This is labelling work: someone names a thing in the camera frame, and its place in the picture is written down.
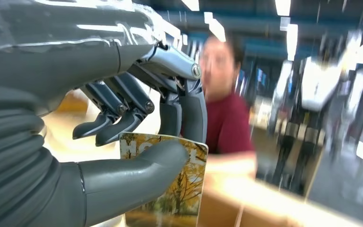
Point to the autumn tree print key card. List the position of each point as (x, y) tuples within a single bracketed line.
[(184, 188)]

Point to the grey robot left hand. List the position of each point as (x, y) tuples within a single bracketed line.
[(59, 56)]

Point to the person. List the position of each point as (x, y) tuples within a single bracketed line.
[(228, 125)]

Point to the ceiling light strip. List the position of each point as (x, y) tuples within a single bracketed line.
[(216, 28), (291, 40), (191, 3), (283, 6)]

